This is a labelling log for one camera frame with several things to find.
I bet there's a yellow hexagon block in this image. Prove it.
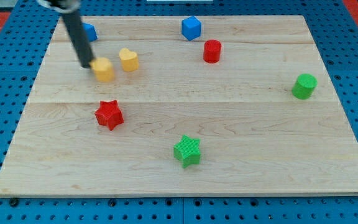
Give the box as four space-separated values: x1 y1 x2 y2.
89 57 114 82

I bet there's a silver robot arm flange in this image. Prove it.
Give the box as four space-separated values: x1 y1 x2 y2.
37 0 81 14

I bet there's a light wooden board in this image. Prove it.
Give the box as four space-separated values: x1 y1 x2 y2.
0 16 358 198

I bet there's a green star block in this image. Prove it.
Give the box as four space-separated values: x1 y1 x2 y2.
173 135 201 169

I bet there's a red cylinder block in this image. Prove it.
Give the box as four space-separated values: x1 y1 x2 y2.
203 39 222 63

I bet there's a yellow heart block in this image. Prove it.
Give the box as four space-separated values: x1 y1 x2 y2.
119 48 139 72

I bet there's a red star block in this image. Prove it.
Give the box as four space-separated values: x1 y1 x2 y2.
94 100 124 131

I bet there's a blue cube block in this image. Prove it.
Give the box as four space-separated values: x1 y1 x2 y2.
181 16 201 41

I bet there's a blue block behind rod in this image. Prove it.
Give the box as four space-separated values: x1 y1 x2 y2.
83 23 98 42

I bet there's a green cylinder block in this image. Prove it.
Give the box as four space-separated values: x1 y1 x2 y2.
291 73 318 100

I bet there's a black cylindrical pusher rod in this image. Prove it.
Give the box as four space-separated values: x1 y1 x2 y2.
62 9 94 68

